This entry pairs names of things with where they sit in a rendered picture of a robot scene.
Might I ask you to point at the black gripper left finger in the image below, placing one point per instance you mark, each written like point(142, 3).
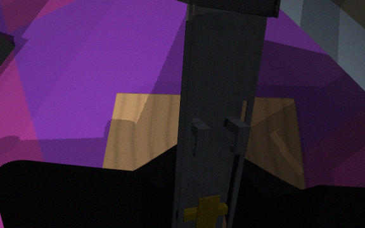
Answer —
point(40, 194)

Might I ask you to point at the wooden board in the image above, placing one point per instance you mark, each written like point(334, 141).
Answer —
point(144, 126)

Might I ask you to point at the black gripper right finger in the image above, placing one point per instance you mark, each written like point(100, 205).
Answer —
point(266, 201)

